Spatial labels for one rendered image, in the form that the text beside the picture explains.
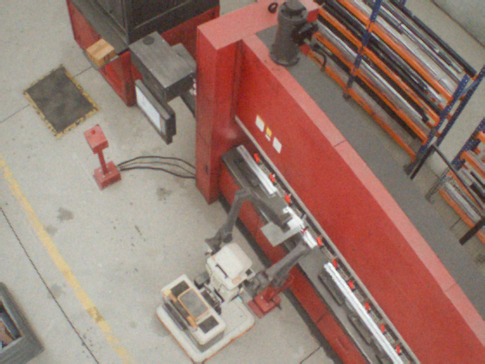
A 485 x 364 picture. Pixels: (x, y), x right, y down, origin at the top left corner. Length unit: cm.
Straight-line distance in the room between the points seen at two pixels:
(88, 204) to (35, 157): 87
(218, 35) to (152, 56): 59
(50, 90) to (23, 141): 71
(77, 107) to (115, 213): 139
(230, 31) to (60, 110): 304
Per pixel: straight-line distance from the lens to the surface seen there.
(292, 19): 321
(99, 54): 520
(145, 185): 561
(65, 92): 639
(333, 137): 325
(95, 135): 502
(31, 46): 702
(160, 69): 390
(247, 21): 374
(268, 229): 434
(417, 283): 329
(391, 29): 520
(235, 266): 382
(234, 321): 483
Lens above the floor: 498
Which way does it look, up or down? 62 degrees down
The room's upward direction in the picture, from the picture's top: 9 degrees clockwise
